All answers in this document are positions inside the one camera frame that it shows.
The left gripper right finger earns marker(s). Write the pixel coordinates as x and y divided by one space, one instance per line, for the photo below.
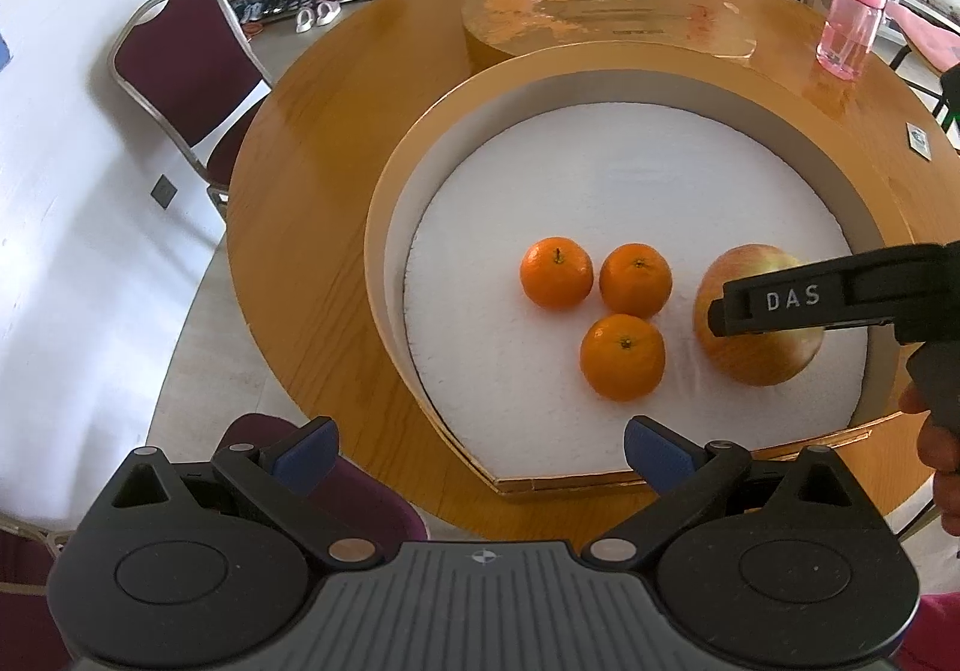
690 481

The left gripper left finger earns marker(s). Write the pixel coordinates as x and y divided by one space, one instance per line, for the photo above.
275 468

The round gold box lid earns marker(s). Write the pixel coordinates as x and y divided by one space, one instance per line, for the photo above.
500 29

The person right hand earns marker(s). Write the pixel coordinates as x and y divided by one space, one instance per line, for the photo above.
937 446

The maroon chair near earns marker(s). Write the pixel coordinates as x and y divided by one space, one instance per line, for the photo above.
346 492

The maroon chair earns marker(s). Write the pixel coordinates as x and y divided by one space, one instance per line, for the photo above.
346 492
188 64

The orange mandarin front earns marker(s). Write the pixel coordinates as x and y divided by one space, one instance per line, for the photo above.
622 357

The orange mandarin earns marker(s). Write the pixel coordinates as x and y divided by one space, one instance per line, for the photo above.
622 357
636 280
556 273

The small white packet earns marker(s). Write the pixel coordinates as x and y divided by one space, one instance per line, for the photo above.
918 141

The orange mandarin right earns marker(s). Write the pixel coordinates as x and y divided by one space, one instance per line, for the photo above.
636 280

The yellow stool pink cushion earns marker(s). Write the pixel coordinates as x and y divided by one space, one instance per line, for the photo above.
937 46

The orange mandarin left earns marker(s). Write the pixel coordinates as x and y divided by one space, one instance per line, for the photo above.
556 273

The pink water bottle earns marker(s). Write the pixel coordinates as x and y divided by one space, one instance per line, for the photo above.
848 35

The round gold box base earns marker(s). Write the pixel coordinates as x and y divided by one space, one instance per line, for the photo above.
719 169

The maroon chair left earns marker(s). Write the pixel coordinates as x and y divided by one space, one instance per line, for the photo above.
188 64

